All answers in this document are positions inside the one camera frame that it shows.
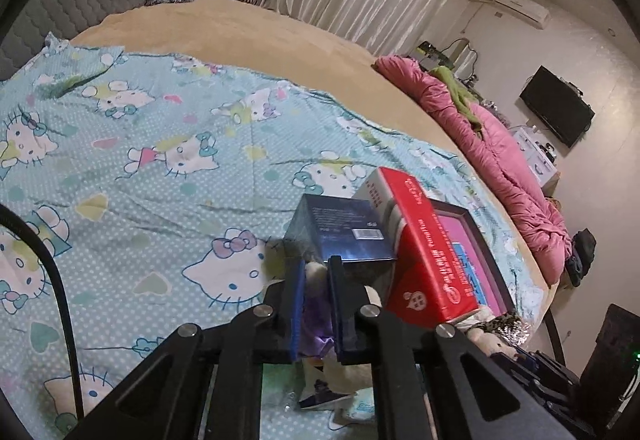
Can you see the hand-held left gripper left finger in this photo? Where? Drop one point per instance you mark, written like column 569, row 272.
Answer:
column 297, row 315

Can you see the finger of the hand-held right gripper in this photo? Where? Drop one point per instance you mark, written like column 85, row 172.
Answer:
column 525, row 360
column 555, row 392

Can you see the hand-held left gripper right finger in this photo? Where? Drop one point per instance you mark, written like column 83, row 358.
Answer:
column 336, row 310

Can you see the bear plush with purple hat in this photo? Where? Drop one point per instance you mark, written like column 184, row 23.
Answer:
column 316, row 315

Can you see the leopard print cloth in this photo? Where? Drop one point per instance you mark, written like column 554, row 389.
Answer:
column 502, row 327

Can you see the dark shallow box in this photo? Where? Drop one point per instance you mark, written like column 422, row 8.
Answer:
column 495, row 270

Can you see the black box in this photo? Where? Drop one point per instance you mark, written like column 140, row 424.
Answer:
column 340, row 230

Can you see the red tissue box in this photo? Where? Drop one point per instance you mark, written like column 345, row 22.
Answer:
column 430, row 265

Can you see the dark clothes pile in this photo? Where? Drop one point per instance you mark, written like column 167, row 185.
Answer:
column 582, row 255

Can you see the pink book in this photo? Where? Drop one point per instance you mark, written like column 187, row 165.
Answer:
column 457, row 232

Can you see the cat print blue sheet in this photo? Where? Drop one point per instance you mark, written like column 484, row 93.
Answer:
column 150, row 200

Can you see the white drawer cabinet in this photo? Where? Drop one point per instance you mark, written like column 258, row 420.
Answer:
column 537, row 160

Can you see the pink quilt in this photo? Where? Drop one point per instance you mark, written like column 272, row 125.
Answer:
column 500, row 160

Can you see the green cloth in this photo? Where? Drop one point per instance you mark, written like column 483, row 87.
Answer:
column 455, row 85

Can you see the black television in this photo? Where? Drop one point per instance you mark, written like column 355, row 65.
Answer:
column 555, row 105

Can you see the dark box on desk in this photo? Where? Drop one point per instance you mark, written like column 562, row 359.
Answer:
column 427, row 51

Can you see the beige bed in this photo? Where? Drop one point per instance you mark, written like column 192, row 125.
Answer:
column 250, row 35

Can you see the white air conditioner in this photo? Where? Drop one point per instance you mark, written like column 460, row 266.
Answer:
column 520, row 5

